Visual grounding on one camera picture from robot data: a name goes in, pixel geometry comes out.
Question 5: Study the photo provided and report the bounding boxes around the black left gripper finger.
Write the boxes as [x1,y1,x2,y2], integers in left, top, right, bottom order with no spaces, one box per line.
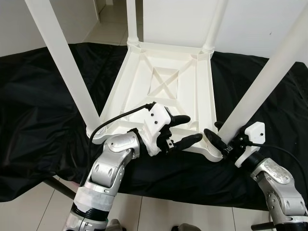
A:
[171,134,204,151]
[166,115,192,127]

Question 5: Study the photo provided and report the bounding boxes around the white plastic table top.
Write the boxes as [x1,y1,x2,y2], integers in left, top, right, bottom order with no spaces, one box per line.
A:
[87,41,227,162]

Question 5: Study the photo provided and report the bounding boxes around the grey robot right leg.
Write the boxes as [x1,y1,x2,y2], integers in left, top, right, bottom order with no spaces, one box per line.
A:
[171,222,205,231]

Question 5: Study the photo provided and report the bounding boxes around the grey robot leg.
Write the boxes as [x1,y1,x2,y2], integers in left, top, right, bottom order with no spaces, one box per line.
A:
[171,222,205,231]
[103,219,123,231]

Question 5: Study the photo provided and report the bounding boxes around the grey robot left leg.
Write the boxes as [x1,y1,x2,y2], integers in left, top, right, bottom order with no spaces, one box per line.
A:
[103,219,123,231]

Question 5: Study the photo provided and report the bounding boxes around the black cloth table cover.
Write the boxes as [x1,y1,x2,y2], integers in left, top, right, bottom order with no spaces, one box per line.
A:
[0,42,308,212]

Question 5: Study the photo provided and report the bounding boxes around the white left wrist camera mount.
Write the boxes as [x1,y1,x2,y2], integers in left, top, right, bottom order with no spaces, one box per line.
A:
[140,103,173,157]

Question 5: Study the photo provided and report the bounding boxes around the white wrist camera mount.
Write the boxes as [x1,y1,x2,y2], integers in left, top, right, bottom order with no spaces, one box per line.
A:
[140,103,173,157]
[235,122,266,168]

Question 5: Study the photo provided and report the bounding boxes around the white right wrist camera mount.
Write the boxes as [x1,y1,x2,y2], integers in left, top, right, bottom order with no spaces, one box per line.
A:
[235,122,266,168]

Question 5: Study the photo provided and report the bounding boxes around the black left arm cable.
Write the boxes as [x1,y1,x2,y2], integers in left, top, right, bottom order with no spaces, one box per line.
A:
[88,102,155,145]

